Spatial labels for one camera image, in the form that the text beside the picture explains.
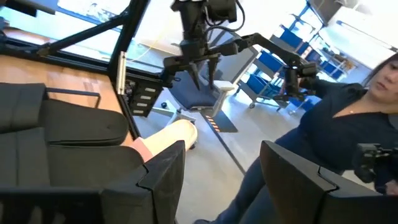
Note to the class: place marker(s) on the pink rubber slide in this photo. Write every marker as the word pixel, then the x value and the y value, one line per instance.
pixel 174 133

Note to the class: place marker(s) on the black floor mat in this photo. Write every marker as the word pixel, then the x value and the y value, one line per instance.
pixel 224 123

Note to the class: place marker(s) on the person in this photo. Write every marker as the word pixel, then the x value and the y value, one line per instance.
pixel 342 133

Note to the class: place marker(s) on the cart with blue bins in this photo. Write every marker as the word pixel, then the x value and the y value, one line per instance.
pixel 267 62

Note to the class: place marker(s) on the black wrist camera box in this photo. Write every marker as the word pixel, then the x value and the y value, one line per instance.
pixel 220 11

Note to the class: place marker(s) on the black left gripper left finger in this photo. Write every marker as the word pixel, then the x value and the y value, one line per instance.
pixel 161 180

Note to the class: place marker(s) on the person's hand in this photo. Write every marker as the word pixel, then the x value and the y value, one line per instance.
pixel 392 187

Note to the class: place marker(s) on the black aluminium table frame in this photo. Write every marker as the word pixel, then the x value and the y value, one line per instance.
pixel 127 31

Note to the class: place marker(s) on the wooden shelf with black legs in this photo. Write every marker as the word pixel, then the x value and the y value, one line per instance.
pixel 74 92

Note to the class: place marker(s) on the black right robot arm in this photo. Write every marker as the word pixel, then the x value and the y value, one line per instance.
pixel 192 25

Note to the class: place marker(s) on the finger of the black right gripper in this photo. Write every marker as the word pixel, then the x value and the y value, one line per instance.
pixel 195 73
pixel 213 68

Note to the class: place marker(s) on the black control box with labels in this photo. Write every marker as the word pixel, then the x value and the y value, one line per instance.
pixel 136 102

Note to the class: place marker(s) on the shelving with blue bins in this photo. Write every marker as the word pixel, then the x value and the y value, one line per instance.
pixel 290 39

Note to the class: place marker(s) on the silver label plate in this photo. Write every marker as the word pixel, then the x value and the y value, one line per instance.
pixel 121 74

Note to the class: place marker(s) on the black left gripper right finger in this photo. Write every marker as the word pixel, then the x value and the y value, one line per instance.
pixel 295 186

